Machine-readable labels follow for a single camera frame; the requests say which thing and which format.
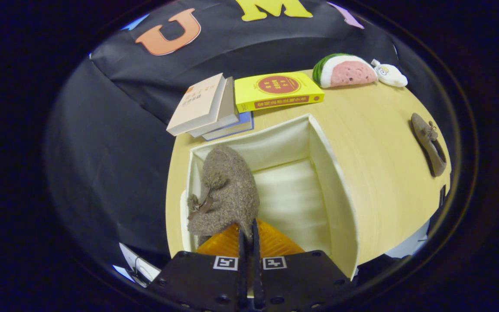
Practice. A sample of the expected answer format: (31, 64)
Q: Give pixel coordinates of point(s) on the white flat sheet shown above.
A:
(145, 268)

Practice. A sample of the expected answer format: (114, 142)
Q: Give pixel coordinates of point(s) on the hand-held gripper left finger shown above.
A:
(242, 260)

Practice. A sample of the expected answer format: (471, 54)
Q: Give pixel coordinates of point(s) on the yellow book with red circle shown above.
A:
(275, 89)

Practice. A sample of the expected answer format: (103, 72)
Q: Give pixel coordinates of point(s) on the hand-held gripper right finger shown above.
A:
(257, 260)

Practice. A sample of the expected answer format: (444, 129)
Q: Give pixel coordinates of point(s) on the blue cover book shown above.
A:
(241, 125)

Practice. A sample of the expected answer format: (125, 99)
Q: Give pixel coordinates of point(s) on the watermelon slice plush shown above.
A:
(349, 73)

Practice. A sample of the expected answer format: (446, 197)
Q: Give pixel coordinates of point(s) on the black table edge bracket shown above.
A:
(441, 196)

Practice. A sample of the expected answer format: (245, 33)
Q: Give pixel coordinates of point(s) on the grey cover book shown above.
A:
(230, 112)

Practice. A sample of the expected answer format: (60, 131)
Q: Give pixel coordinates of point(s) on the cream storage box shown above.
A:
(288, 199)

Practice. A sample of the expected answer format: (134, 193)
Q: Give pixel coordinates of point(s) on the beige cover book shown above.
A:
(197, 104)

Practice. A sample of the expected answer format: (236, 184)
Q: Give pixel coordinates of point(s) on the white plush toy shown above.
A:
(392, 77)

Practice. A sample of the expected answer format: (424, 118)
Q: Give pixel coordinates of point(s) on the brown fuzzy shoe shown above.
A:
(425, 134)
(228, 190)

